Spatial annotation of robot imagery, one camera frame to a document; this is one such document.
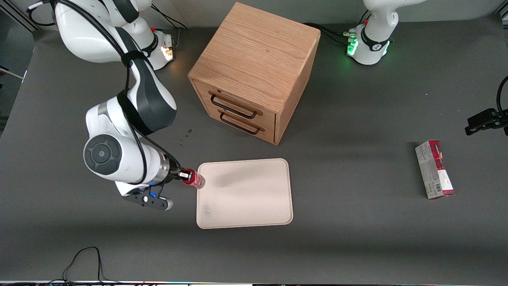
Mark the black right arm base cable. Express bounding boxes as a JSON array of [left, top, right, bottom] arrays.
[[151, 4, 188, 31]]

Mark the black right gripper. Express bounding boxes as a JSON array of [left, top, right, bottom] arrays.
[[165, 157, 195, 184]]

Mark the wooden drawer cabinet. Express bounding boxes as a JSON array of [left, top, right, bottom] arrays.
[[188, 2, 321, 146]]

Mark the grey and red carton box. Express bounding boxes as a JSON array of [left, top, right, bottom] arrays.
[[415, 139, 455, 200]]

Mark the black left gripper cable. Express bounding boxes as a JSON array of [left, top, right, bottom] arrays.
[[496, 75, 508, 116]]

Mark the black arm base cable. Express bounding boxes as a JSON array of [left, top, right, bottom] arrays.
[[151, 4, 188, 31], [303, 22, 356, 46]]

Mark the red coke bottle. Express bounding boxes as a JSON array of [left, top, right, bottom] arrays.
[[184, 169, 206, 189]]

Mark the black floor cable loop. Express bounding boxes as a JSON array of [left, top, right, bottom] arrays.
[[48, 246, 121, 285]]

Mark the black metal drawer handle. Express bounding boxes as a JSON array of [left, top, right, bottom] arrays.
[[218, 109, 265, 135], [208, 91, 264, 120]]

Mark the wooden drawer front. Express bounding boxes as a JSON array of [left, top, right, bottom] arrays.
[[193, 79, 277, 124], [206, 104, 276, 144]]

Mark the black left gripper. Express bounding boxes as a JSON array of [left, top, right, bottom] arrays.
[[465, 108, 508, 136]]

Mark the beige plastic tray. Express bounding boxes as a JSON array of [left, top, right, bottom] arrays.
[[196, 158, 294, 230]]

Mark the black left arm base cable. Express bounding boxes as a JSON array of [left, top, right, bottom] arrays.
[[303, 22, 356, 46]]

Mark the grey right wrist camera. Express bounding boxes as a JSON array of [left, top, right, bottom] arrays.
[[123, 186, 174, 211]]

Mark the aluminium frame bar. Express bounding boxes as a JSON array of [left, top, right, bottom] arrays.
[[0, 0, 41, 32]]

